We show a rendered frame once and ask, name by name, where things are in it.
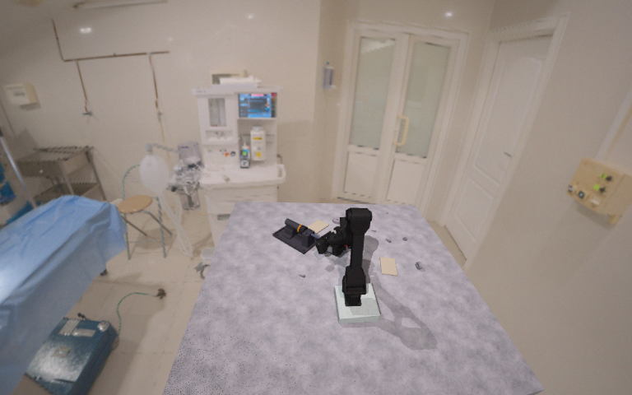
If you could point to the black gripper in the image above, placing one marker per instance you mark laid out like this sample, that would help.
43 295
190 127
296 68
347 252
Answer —
326 240

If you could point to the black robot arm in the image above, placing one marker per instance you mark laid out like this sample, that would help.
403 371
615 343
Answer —
352 233

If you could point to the tan flat rectangular plate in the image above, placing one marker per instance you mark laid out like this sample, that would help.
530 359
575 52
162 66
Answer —
317 226
388 266

